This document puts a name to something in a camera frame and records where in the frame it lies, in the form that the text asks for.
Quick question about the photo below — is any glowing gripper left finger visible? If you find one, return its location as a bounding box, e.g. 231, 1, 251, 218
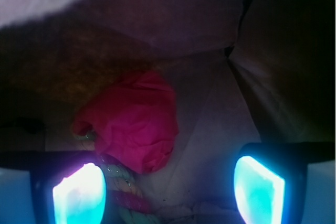
30, 153, 107, 223

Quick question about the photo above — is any brown paper bag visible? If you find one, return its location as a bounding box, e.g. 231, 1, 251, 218
1, 0, 335, 223

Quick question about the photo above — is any red paper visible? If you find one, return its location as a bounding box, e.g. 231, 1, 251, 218
72, 71, 179, 174

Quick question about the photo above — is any red yellow green rope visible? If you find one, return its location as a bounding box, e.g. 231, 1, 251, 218
75, 129, 161, 224

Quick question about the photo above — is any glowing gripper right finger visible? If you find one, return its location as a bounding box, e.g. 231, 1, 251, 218
234, 143, 307, 223

